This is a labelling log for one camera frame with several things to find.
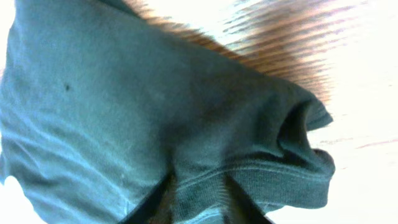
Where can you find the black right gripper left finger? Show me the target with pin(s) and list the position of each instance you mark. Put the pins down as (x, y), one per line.
(156, 207)

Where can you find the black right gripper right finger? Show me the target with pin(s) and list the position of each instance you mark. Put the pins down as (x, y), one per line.
(237, 206)

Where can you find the dark teal t-shirt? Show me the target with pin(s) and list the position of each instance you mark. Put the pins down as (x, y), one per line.
(98, 106)

